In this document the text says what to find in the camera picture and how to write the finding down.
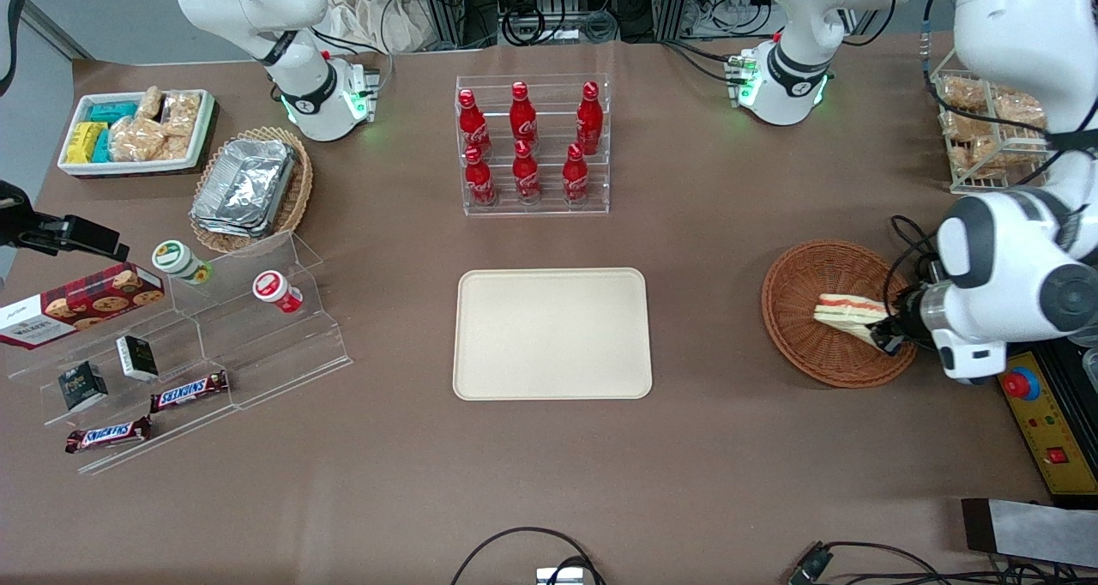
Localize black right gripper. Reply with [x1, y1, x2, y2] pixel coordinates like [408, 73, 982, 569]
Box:
[0, 180, 130, 262]

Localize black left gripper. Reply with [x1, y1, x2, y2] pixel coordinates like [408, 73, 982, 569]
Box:
[869, 283, 946, 359]

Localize triangular sandwich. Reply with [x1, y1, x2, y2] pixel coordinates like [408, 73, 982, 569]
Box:
[813, 293, 893, 350]

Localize brown round wicker basket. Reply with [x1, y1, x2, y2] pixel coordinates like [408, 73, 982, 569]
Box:
[762, 240, 919, 389]

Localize tan oval wicker basket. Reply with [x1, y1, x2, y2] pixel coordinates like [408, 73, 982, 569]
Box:
[189, 126, 314, 256]

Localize cream rectangular tray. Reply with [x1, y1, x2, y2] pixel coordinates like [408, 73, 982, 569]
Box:
[453, 268, 653, 401]

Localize red tartan cookie box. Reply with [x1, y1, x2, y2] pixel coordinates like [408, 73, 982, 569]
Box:
[0, 262, 166, 351]

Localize white rectangular snack bin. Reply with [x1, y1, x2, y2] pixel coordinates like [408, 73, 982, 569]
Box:
[57, 89, 216, 179]

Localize yellow snack package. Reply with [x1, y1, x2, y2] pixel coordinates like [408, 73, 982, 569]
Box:
[66, 122, 108, 164]

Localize white cup with green lid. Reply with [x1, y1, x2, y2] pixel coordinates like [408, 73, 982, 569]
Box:
[152, 239, 212, 286]

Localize small black box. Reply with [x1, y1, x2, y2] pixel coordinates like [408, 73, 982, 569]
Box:
[58, 360, 109, 413]
[117, 335, 160, 382]

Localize stack of foil containers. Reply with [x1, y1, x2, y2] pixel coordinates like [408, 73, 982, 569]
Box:
[190, 139, 298, 238]

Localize yellow black emergency stop box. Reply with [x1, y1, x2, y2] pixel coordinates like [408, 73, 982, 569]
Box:
[995, 341, 1098, 507]

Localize brown Snickers bar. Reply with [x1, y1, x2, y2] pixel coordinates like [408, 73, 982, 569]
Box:
[150, 371, 230, 413]
[65, 416, 154, 455]

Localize white cup with red lid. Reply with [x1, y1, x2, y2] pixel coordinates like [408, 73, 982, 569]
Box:
[252, 270, 304, 314]

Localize clear acrylic stepped display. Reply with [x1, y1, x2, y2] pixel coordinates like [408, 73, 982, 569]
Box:
[4, 232, 353, 476]

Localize grey flat plate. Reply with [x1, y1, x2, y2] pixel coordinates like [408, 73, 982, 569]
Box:
[961, 498, 1098, 569]

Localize red cola bottle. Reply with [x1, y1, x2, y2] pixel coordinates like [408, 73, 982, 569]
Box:
[512, 139, 542, 205]
[457, 88, 492, 159]
[576, 81, 604, 155]
[510, 81, 538, 148]
[464, 145, 498, 207]
[562, 143, 590, 205]

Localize beige crumpled cloth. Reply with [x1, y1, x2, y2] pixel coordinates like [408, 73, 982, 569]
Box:
[322, 0, 430, 54]

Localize clear acrylic bottle rack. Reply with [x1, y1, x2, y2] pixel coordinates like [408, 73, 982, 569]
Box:
[455, 73, 611, 218]

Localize black looped cable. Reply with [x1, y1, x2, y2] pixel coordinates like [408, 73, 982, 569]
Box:
[884, 214, 943, 311]

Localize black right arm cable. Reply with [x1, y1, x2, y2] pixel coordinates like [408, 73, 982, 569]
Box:
[0, 0, 37, 99]

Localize black cable with plug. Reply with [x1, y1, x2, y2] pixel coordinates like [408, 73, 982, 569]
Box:
[787, 540, 1098, 585]

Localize white wire rack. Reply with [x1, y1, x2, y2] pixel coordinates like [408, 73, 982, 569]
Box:
[929, 49, 1054, 195]

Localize aluminium frame post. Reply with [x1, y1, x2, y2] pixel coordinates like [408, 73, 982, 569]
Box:
[655, 0, 696, 42]
[416, 0, 469, 51]

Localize black cable loop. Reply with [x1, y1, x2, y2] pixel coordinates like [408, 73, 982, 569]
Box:
[450, 527, 606, 585]

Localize black cable bundle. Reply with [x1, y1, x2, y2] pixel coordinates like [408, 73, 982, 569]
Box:
[493, 0, 618, 47]

